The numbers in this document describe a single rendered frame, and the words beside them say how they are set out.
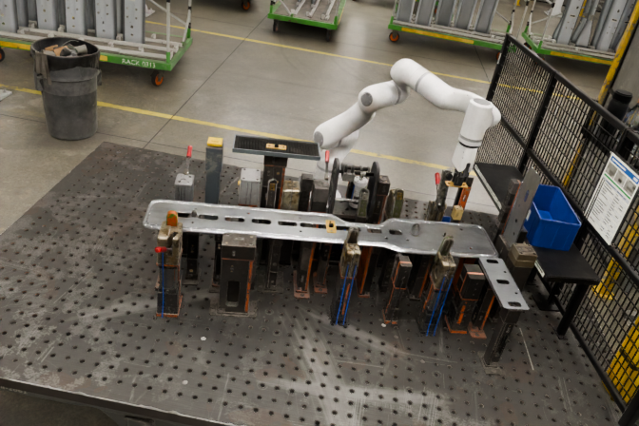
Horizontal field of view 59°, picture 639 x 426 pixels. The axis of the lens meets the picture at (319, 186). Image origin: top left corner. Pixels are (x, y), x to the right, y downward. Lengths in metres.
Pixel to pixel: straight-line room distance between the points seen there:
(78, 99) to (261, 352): 3.17
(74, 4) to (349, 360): 5.16
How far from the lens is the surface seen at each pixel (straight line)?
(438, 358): 2.24
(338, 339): 2.19
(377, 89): 2.29
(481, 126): 2.07
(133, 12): 6.32
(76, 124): 4.91
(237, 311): 2.21
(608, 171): 2.41
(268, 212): 2.25
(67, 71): 4.70
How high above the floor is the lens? 2.24
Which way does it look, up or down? 30 degrees down
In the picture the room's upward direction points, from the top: 9 degrees clockwise
